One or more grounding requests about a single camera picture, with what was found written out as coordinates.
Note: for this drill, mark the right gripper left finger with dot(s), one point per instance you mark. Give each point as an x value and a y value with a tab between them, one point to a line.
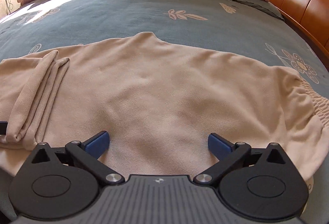
55	183

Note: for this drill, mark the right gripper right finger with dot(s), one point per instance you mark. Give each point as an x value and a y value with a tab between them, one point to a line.
260	184

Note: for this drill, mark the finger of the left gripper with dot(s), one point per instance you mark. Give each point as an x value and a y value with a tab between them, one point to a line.
3	127

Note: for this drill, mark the beige fleece trousers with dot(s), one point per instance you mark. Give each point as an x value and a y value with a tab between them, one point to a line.
159	102

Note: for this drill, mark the blue floral bed sheet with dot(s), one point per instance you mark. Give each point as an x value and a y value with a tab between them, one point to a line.
217	25

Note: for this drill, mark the lower grey-blue pillow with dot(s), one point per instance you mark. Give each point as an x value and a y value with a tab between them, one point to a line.
266	7

